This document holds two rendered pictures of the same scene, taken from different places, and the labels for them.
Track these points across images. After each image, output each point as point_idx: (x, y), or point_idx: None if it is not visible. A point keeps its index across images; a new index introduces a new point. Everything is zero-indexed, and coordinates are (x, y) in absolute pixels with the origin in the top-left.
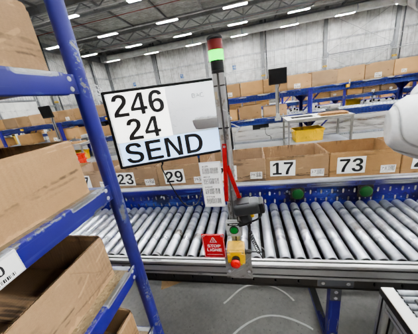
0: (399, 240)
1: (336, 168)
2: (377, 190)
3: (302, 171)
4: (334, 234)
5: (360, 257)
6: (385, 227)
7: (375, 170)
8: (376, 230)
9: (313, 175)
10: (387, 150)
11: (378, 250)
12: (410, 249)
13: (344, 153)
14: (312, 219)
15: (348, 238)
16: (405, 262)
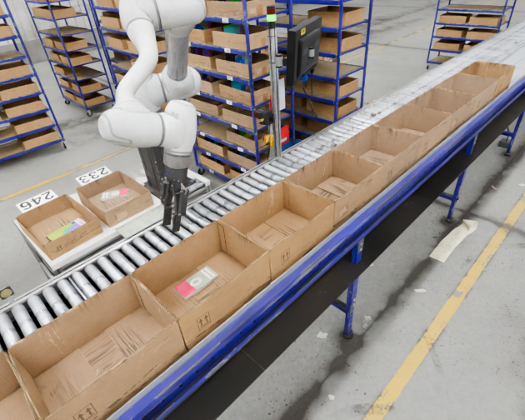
0: (208, 210)
1: (277, 202)
2: (265, 337)
3: (305, 185)
4: (246, 193)
5: (224, 189)
6: (220, 217)
7: (244, 229)
8: (224, 210)
9: None
10: (233, 211)
11: (217, 197)
12: (202, 207)
13: (271, 187)
14: None
15: (237, 196)
16: (202, 198)
